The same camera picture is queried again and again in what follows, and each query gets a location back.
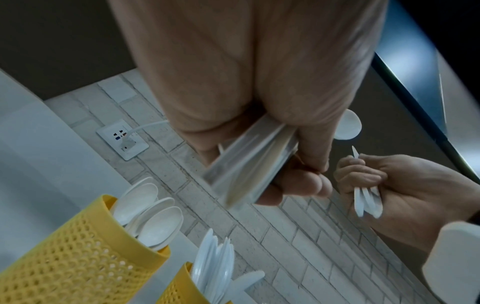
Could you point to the person's right hand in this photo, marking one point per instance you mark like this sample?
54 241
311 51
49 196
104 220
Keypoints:
412 193

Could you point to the person's left hand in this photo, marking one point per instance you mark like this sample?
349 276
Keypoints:
243 59

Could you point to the bundle of white knives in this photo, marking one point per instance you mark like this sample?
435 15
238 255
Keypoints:
365 202

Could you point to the bundle of white plastic cutlery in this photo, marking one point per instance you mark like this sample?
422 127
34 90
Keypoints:
255 160

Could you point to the white plastic knife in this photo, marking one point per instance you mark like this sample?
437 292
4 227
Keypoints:
247 279

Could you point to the stack of white spoons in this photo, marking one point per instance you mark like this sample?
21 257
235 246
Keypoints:
157 225

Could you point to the stack of white knives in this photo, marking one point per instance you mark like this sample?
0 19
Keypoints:
213 267

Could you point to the yellow mesh cup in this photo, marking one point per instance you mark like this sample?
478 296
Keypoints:
176 288
75 261

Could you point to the black right wristband with markers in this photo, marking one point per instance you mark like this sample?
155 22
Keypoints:
475 218

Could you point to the black door frame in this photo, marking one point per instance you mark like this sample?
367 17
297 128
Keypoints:
412 101

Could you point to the white wall socket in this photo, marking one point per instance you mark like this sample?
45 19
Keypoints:
112 133

